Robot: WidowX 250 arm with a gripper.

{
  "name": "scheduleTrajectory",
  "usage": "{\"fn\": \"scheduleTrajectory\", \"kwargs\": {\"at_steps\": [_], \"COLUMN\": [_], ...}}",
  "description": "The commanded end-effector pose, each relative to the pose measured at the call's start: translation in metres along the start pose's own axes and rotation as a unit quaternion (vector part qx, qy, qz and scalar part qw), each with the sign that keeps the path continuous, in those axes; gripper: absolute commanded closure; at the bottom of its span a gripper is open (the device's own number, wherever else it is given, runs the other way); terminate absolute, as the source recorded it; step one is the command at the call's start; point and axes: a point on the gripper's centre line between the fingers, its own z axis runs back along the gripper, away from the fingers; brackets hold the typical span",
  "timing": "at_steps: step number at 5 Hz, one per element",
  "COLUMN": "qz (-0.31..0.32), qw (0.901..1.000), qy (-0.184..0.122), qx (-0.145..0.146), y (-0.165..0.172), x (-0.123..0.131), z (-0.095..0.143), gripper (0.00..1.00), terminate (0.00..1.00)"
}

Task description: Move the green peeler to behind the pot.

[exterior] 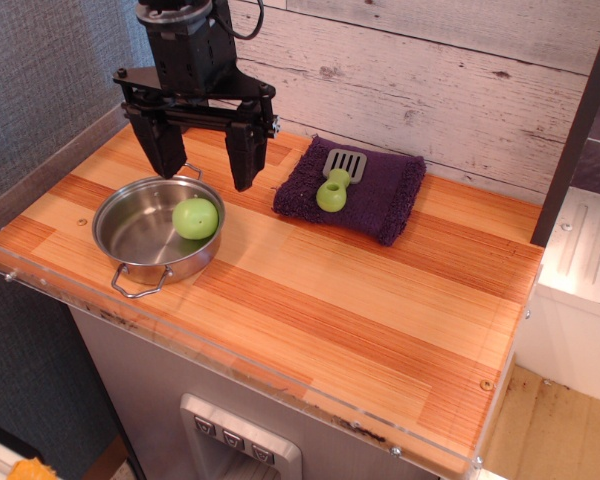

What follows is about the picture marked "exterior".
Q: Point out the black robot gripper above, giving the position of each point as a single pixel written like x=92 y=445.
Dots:
x=195 y=82

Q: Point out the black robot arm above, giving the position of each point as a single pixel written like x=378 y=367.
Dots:
x=195 y=82

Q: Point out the stainless steel pot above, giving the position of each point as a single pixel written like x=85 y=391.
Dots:
x=133 y=228

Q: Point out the green toy apple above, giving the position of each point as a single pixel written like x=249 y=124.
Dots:
x=195 y=218

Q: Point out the purple folded towel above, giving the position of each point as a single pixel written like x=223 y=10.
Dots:
x=378 y=206

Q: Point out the grey toy fridge cabinet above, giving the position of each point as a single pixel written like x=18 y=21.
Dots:
x=346 y=400

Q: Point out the silver dispenser button panel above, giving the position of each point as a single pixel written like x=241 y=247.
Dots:
x=226 y=446

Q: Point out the yellow orange object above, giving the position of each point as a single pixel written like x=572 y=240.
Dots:
x=31 y=469

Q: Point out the white toy sink unit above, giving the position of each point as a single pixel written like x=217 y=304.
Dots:
x=559 y=337

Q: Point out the clear acrylic guard rail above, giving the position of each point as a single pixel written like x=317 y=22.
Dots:
x=455 y=283

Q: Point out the dark right shelf post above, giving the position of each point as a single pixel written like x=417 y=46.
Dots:
x=573 y=147

